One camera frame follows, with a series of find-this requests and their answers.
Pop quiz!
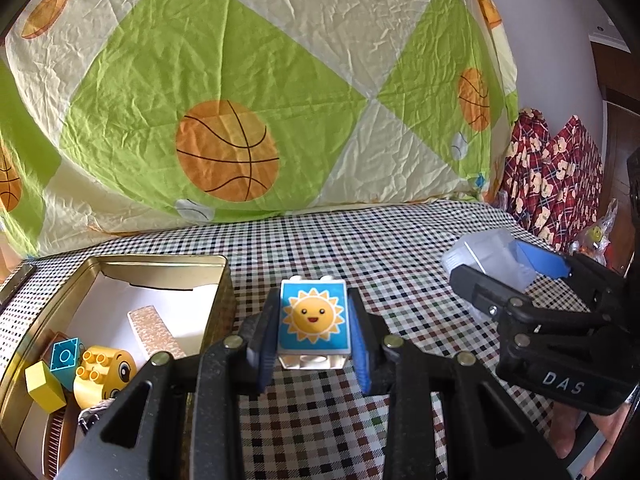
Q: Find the basketball print green sheet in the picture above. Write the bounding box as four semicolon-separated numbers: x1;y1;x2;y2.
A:
0;0;521;261

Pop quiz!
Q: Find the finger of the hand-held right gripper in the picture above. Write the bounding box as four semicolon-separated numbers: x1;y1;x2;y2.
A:
515;241;628;313
449;264;608;343

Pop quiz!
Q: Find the dark flat rectangular device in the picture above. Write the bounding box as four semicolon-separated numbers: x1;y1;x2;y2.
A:
0;260;36;306

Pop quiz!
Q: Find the clear plastic box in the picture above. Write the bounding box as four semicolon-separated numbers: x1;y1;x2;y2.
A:
441;230;541;293

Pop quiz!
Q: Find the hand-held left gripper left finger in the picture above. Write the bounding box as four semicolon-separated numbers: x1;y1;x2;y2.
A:
57;287;282;480

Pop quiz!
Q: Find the white paper liner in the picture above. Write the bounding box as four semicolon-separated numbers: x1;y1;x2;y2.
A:
15;270;221;466

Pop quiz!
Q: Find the teal toy block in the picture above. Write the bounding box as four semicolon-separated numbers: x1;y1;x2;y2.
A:
50;338;85;391

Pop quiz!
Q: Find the brown chocolate-like tile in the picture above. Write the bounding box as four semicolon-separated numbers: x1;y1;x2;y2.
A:
36;330;76;367

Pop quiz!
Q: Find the sun print toy block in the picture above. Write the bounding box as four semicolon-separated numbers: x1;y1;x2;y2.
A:
277;275;351;372

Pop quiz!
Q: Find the clear plastic bag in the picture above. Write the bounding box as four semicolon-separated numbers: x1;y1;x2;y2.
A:
575;199;623;271

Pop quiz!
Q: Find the person's right hand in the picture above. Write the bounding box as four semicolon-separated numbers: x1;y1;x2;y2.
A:
550;400;633;466

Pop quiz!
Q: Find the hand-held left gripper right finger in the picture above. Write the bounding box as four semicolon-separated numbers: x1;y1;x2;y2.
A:
347;287;571;480

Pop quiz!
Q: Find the dark brown wooden door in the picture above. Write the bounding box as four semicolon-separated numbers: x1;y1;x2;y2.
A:
590;37;640;276

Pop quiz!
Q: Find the beige wooden block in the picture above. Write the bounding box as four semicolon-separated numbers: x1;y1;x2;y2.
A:
127;305;187;361

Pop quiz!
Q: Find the black hair claw clip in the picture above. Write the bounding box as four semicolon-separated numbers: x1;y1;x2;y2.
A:
75;400;118;436

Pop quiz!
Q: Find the checkered tablecloth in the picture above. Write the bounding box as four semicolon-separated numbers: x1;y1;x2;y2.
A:
0;199;601;480

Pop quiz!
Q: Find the yellow cube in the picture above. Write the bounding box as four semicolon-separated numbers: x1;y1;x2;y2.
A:
25;361;68;413

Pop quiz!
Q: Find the red bear print cloth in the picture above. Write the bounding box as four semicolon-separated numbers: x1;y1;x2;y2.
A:
500;107;603;253

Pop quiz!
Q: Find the yellow face toy brick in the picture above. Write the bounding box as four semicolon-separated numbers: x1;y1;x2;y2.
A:
73;346;138;411

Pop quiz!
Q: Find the long brown bar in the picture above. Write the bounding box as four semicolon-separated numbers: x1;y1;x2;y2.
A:
42;405;88;478

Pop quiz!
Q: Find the gold metal tin box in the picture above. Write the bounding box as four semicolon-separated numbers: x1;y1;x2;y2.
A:
0;254;236;480

